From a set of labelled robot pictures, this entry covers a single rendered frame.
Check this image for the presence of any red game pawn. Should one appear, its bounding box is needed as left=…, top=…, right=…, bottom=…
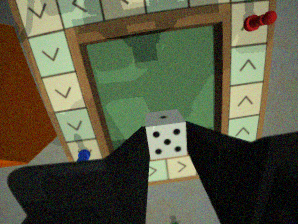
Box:
left=243, top=11, right=277, bottom=32

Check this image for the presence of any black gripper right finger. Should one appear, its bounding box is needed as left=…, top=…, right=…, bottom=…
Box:
left=186, top=121, right=298, bottom=224

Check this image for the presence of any white die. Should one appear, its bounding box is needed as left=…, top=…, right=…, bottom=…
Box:
left=145, top=109, right=188, bottom=160

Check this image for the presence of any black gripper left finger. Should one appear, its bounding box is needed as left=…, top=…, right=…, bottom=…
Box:
left=7, top=126, right=150, bottom=224

